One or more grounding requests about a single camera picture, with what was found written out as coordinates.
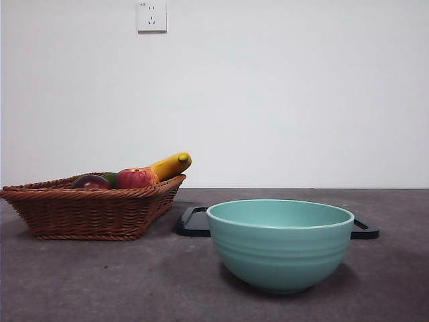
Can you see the teal ceramic bowl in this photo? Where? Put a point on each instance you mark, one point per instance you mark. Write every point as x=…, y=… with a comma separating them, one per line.
x=281, y=255

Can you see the dark red plum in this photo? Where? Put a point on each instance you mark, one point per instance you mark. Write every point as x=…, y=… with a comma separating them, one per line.
x=90, y=182

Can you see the black rectangular tray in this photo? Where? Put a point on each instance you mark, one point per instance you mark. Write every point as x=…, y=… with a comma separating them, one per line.
x=191, y=231

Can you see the white wall socket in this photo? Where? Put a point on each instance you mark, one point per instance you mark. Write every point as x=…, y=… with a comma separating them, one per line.
x=151, y=16

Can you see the green fruit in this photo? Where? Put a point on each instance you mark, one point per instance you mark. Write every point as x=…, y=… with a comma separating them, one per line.
x=112, y=177

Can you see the brown wicker basket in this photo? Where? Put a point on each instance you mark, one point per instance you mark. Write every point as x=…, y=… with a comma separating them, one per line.
x=87, y=214

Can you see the red apple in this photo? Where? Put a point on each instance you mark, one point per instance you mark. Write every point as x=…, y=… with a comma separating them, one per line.
x=132, y=179

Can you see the yellow banana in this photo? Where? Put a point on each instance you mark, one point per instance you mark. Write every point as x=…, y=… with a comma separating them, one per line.
x=171, y=166

